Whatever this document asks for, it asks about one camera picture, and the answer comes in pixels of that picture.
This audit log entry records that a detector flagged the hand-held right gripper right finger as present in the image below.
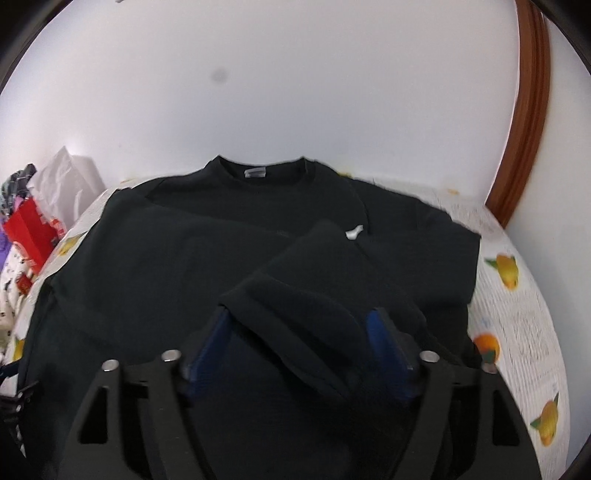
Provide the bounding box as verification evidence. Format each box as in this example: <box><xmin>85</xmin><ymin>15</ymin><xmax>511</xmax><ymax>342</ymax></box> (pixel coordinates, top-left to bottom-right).
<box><xmin>365</xmin><ymin>307</ymin><xmax>543</xmax><ymax>480</ymax></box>

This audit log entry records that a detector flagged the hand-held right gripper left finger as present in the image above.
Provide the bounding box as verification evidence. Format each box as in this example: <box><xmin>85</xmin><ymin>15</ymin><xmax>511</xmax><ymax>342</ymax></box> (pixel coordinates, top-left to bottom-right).
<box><xmin>58</xmin><ymin>307</ymin><xmax>232</xmax><ymax>480</ymax></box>

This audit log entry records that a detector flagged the black sweatshirt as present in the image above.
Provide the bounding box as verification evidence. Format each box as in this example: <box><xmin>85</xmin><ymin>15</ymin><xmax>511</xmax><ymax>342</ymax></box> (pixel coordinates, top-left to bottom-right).
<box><xmin>18</xmin><ymin>156</ymin><xmax>483</xmax><ymax>480</ymax></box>

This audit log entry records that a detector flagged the fruit print lace tablecloth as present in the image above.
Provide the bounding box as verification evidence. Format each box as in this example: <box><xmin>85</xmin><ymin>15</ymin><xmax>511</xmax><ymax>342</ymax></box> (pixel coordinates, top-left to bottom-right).
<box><xmin>0</xmin><ymin>173</ymin><xmax>573</xmax><ymax>476</ymax></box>

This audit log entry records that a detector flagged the white paper bag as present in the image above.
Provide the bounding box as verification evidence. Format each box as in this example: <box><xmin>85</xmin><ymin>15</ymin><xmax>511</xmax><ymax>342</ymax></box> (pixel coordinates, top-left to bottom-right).
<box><xmin>28</xmin><ymin>147</ymin><xmax>108</xmax><ymax>232</ymax></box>

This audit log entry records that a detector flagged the patterned cloth pile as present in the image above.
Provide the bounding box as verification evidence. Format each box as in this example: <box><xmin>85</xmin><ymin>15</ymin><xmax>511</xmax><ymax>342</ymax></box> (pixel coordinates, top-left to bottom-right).
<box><xmin>0</xmin><ymin>164</ymin><xmax>38</xmax><ymax>217</ymax></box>

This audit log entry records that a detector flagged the dark strap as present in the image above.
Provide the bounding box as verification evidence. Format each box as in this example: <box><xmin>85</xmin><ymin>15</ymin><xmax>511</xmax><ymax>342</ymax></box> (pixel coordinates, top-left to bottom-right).
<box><xmin>0</xmin><ymin>362</ymin><xmax>40</xmax><ymax>446</ymax></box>

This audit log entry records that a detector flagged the wooden door frame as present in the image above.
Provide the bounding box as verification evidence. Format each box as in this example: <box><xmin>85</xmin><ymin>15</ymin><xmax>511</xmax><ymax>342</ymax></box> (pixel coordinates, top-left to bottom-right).
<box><xmin>485</xmin><ymin>0</ymin><xmax>552</xmax><ymax>229</ymax></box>

